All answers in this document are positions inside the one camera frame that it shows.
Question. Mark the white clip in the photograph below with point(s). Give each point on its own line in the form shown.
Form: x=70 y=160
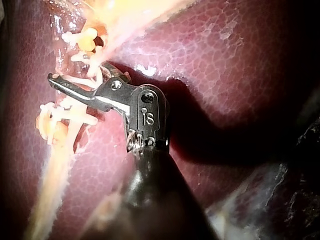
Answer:
x=71 y=37
x=75 y=79
x=80 y=58
x=50 y=133
x=83 y=120

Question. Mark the right arm instrument jaw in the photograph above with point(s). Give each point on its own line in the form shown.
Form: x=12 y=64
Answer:
x=105 y=96
x=116 y=71

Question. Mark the thin tube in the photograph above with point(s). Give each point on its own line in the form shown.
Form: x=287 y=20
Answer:
x=55 y=175

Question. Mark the dark right arm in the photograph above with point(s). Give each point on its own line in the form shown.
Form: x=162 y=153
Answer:
x=155 y=200

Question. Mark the dark red liver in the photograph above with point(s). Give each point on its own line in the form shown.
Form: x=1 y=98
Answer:
x=225 y=62

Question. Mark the right arm instrument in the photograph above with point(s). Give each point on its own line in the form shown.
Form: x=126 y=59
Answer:
x=150 y=117

